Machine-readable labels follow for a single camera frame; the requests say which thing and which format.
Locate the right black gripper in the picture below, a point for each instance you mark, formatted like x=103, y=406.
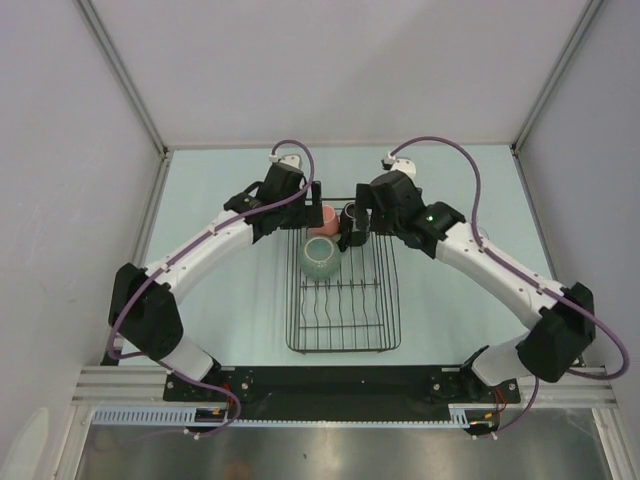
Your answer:
x=366, y=199

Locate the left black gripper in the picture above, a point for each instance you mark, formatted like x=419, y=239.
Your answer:
x=308, y=215

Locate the black cup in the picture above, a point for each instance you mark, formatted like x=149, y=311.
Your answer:
x=345, y=224

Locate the small clear faceted glass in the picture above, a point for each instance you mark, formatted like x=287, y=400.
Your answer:
x=483, y=232

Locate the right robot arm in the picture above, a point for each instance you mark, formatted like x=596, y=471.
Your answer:
x=556, y=317

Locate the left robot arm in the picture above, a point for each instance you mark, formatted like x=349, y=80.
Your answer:
x=145, y=300

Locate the pink mug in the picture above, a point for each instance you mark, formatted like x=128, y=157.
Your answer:
x=330, y=226

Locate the green ceramic cup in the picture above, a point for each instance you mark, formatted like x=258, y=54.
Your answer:
x=319, y=258

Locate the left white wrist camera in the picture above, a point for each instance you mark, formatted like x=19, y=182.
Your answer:
x=288, y=162

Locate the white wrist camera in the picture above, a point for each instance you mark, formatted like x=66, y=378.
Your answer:
x=401, y=164
x=288, y=162

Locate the black wire dish rack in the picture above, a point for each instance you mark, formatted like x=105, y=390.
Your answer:
x=355, y=310

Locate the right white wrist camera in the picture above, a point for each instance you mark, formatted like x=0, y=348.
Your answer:
x=401, y=164

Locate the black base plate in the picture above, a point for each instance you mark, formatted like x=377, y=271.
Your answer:
x=357, y=393

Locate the white slotted cable duct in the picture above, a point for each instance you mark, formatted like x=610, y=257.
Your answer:
x=192, y=417

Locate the aluminium frame rail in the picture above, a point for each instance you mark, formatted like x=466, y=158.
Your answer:
x=137, y=385

